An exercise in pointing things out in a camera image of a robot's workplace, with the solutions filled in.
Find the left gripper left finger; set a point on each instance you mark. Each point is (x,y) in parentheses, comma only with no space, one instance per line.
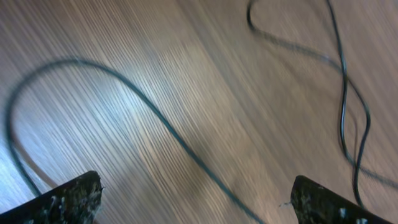
(76,201)

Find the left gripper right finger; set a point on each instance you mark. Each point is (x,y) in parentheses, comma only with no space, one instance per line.
(315,204)

